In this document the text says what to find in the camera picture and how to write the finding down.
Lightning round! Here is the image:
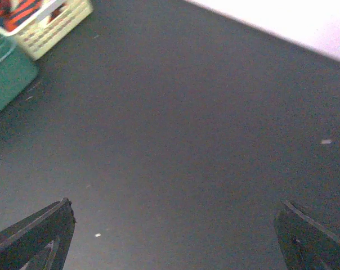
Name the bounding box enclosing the green divided organizer tray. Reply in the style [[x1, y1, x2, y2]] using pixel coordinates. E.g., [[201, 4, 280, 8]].
[[0, 34, 38, 111]]

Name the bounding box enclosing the cream perforated basket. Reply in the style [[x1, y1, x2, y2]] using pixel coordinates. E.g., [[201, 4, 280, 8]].
[[0, 1, 93, 60]]

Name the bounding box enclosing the orange navy striped tie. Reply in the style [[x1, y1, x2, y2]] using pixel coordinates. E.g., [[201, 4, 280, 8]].
[[0, 0, 49, 32]]

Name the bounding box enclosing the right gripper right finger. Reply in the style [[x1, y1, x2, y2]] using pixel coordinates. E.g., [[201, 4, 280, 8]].
[[274, 200, 340, 269]]

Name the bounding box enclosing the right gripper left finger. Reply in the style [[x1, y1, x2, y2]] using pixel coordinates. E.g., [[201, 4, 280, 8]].
[[0, 198, 76, 269]]

